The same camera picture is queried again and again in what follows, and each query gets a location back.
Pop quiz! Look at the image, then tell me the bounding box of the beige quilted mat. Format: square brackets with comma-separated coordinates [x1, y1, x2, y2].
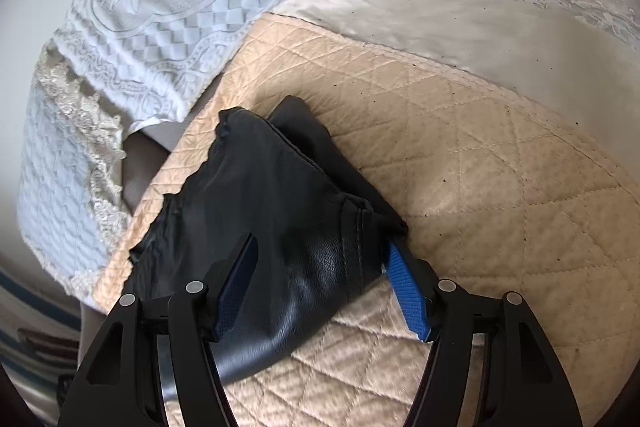
[92, 13, 640, 427]

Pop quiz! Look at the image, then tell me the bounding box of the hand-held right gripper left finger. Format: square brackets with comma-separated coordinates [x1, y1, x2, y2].
[56, 233, 260, 427]

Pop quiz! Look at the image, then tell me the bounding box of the black leather jacket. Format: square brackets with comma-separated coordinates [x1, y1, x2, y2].
[130, 96, 408, 383]

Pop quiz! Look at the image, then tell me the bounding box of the light blue quilted lace cover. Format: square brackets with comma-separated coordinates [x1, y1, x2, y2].
[15, 67, 133, 303]

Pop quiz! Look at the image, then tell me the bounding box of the white embossed cover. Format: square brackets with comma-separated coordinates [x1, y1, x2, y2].
[50, 0, 381, 132]

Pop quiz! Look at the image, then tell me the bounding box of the cream satin lace sheet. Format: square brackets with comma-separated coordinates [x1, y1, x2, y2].
[272, 0, 640, 108]

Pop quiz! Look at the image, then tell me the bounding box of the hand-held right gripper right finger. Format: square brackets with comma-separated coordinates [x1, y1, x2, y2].
[384, 240, 584, 427]

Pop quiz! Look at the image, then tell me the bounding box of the grey sofa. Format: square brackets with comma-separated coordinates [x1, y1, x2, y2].
[120, 0, 511, 215]

